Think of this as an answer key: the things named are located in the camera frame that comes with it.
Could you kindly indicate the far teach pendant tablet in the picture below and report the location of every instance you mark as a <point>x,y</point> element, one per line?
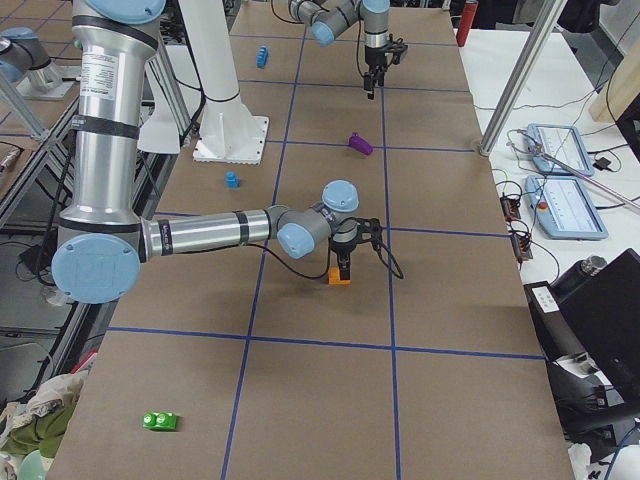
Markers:
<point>557,150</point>

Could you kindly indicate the purple trapezoid block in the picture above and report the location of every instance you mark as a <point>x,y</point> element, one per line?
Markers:
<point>359,144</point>

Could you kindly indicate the small blue block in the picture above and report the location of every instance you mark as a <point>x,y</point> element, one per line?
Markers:
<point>232,180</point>

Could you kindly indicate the orange trapezoid block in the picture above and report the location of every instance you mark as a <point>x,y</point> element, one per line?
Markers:
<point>334,277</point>

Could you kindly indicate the green block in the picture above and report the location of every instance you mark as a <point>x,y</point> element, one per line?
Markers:
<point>160,421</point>

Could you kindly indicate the long blue studded brick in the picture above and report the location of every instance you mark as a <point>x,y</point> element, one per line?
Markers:
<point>262,56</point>

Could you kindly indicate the teach pendant tablet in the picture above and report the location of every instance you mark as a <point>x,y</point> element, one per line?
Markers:
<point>563,208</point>
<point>557,150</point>

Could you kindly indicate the near teach pendant tablet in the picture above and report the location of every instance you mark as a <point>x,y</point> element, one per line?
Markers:
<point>563,208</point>

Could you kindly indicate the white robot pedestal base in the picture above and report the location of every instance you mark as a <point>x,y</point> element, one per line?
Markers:
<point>228,131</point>

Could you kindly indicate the red cylinder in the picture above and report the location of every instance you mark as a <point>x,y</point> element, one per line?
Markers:
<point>468,15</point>

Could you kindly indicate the aluminium frame post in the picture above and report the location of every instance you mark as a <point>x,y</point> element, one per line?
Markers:
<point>542,29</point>

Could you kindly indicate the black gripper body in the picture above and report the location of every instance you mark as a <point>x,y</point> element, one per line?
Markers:
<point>342,248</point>
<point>373,58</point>

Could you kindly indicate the white chair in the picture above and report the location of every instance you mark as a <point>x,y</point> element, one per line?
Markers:
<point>159,133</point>

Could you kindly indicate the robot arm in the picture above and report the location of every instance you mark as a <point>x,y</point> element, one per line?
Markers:
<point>109,230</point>
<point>327,24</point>

